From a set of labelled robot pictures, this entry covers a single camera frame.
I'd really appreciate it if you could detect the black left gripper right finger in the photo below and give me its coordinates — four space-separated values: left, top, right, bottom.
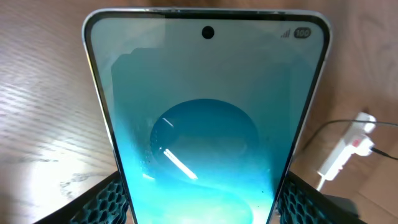
276 171 365 224

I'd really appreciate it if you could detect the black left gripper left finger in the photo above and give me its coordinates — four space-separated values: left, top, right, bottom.
35 171 129 224

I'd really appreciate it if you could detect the black USB charging cable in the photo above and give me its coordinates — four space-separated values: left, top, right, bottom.
301 119 398 161

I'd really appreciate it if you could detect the cyan screen Galaxy smartphone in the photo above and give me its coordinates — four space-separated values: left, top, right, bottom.
81 7 332 224

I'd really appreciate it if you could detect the white USB charger plug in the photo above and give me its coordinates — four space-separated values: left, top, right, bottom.
350 134 374 157

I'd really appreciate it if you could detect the white power strip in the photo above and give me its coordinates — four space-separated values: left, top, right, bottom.
317 112 376 182

